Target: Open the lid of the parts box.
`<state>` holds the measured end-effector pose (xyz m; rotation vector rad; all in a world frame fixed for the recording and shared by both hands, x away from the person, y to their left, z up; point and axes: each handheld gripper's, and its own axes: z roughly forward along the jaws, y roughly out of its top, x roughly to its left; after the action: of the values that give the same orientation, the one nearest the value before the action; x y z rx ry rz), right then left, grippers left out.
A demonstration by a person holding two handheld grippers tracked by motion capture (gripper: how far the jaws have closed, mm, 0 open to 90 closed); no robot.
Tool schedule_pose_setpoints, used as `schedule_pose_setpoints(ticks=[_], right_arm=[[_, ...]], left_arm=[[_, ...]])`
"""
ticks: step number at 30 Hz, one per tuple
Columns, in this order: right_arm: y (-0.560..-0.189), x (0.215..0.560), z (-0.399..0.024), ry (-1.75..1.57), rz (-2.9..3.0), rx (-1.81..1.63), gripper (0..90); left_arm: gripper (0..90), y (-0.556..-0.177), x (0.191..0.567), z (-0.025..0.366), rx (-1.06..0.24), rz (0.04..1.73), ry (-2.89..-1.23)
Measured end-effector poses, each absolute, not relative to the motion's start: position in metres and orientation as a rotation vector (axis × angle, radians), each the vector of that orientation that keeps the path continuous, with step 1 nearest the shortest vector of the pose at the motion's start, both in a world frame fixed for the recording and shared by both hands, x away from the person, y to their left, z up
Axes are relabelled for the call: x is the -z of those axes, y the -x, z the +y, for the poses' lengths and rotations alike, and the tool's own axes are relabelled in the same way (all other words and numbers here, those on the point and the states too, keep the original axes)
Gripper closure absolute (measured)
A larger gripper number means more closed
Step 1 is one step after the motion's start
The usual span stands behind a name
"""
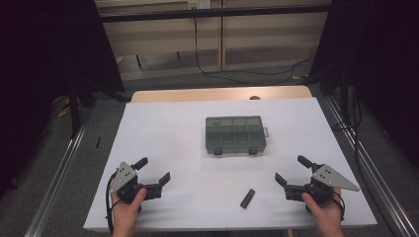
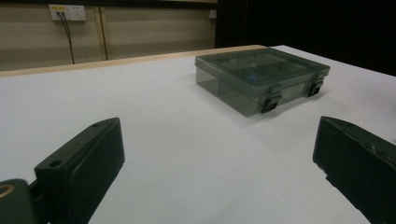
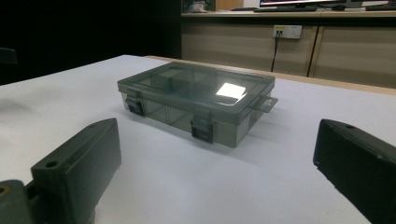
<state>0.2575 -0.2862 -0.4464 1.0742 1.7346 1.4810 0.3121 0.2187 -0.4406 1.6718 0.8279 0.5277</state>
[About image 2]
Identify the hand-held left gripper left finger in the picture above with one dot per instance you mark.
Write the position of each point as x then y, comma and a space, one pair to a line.
81, 168

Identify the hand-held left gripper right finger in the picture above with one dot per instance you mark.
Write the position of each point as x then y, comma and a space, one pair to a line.
358, 161

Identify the grey translucent compartment box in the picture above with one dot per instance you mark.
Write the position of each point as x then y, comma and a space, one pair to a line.
264, 71

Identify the white table sheet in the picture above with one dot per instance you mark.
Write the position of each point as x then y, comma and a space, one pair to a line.
186, 140

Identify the small blue part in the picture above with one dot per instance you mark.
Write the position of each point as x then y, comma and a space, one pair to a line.
251, 77

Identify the black curtain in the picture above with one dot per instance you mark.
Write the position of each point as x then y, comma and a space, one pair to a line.
311, 25

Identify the white wall socket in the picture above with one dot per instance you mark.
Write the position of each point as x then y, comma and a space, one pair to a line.
70, 12

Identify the small white wall switch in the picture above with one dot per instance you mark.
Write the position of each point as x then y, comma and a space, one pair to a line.
213, 14

